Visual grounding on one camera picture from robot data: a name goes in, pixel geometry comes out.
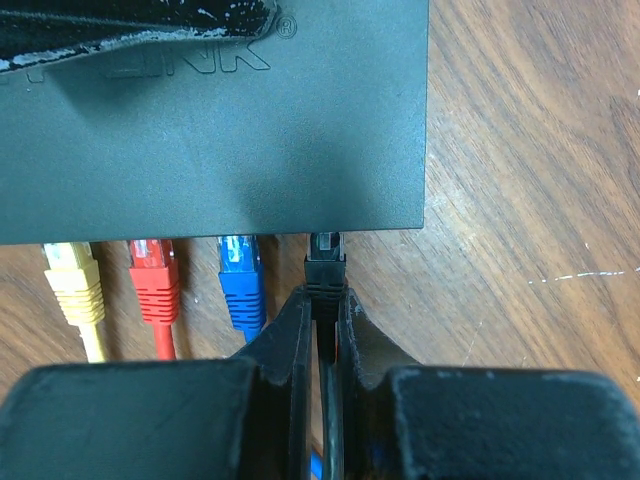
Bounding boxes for blue ethernet cable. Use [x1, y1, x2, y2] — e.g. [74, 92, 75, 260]
[216, 233, 326, 480]

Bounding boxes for red ethernet cable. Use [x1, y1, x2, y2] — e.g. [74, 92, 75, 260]
[127, 238, 182, 361]

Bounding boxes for black ethernet cable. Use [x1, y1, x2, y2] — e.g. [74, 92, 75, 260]
[302, 231, 349, 480]

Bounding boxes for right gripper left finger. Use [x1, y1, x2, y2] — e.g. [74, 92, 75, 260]
[1, 287, 312, 479]

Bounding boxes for yellow ethernet cable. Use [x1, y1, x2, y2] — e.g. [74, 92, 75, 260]
[41, 241, 108, 363]

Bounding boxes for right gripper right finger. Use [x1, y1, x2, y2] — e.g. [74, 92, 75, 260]
[338, 292, 639, 479]

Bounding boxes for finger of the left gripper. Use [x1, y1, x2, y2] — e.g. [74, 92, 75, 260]
[1, 0, 278, 73]

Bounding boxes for black network switch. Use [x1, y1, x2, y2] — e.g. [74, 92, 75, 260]
[1, 1, 429, 245]

